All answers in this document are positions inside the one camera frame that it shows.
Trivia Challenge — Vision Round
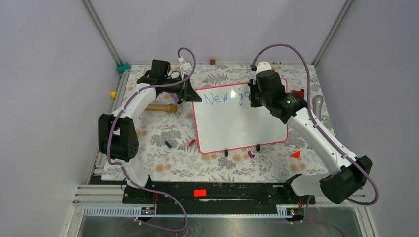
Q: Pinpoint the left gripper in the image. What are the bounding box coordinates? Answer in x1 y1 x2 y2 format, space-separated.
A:
163 75 202 102

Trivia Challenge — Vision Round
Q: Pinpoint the pink framed whiteboard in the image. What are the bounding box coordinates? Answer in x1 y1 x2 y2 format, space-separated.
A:
192 82 288 154

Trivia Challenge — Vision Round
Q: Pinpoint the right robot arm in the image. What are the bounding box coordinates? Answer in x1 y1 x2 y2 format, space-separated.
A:
248 69 373 204

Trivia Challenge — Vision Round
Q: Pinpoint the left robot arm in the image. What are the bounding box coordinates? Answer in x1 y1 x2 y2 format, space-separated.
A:
98 58 202 203

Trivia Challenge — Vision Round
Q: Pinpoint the gold toy microphone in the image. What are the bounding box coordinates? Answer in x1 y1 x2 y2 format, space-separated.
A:
145 104 178 114

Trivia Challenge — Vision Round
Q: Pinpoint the red small box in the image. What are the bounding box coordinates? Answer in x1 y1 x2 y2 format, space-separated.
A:
292 89 305 99

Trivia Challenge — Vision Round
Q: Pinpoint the red capped marker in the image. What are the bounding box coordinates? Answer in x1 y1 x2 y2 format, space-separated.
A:
188 139 196 147

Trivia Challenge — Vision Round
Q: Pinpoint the silver toy microphone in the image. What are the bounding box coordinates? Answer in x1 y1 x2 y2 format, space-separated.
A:
312 95 324 119

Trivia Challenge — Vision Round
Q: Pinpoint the floral patterned table mat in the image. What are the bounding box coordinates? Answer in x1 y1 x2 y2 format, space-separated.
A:
123 64 327 183

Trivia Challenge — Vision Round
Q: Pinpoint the magenta capped marker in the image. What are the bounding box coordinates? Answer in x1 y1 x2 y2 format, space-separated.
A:
246 148 255 159

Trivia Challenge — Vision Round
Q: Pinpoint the red triangular block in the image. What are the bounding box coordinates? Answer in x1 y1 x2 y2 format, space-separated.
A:
290 151 301 159

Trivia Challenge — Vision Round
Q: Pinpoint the teal corner clamp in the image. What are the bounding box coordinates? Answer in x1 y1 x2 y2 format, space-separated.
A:
116 63 131 73

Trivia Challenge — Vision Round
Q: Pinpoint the red tape label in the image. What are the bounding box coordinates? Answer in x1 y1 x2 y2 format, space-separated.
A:
193 189 207 197

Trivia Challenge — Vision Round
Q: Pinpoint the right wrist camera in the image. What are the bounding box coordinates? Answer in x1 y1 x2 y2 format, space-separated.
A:
256 61 272 74

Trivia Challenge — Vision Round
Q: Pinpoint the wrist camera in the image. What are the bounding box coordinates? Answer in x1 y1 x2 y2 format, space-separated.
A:
178 56 192 74
256 61 272 74

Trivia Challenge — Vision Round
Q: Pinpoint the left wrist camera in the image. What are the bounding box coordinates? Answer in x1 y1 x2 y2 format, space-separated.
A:
178 56 192 74

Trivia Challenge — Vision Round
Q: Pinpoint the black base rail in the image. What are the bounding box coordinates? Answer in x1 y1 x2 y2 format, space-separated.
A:
89 175 317 207

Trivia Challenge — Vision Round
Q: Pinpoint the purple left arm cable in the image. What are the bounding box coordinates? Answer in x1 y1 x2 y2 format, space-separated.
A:
106 47 196 232

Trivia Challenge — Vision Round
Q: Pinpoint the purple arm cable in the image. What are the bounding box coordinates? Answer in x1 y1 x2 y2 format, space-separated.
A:
250 43 380 236
106 47 196 232

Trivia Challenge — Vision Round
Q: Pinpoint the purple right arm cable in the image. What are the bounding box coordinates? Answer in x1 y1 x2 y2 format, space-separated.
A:
250 43 380 236

